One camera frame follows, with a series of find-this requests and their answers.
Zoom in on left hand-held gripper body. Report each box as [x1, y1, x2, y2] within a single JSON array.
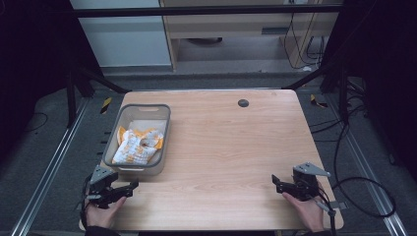
[[86, 164, 120, 209]]

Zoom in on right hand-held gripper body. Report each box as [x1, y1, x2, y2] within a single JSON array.
[[291, 161, 332, 202]]

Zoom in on person's left hand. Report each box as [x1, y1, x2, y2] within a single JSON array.
[[85, 196, 128, 229]]

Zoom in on person's right hand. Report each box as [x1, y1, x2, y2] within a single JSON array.
[[281, 192, 327, 233]]

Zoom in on white and orange cloth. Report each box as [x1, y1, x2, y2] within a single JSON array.
[[111, 125, 164, 166]]

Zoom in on beige basket with grey rim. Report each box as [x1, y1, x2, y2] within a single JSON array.
[[101, 103, 172, 177]]

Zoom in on yellow and black tape marker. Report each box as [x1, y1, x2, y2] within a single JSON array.
[[309, 93, 328, 109], [99, 96, 113, 115]]

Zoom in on black metal stand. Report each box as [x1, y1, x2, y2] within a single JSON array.
[[64, 64, 133, 130], [280, 60, 351, 124]]

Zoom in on white cabinet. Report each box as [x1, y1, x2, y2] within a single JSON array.
[[69, 0, 173, 69]]

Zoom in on light wooden desk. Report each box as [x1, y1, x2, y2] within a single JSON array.
[[158, 0, 344, 72]]

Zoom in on left hand-held gripper cable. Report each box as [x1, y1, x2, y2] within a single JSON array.
[[80, 175, 94, 230]]

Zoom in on hand-held gripper cable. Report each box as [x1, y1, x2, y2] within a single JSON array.
[[315, 188, 349, 236], [80, 175, 94, 230]]

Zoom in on right hand-held gripper cable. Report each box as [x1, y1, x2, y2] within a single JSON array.
[[315, 188, 349, 236]]

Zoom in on aluminium floor rail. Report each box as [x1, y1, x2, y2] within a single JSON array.
[[9, 97, 90, 236], [328, 93, 410, 236]]

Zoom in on black looped floor cable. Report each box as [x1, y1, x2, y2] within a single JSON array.
[[331, 121, 397, 219]]

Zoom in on black hanging desk cables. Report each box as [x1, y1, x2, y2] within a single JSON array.
[[282, 13, 327, 71]]

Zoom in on black horizontal frame bar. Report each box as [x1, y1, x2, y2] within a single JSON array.
[[72, 4, 344, 19]]

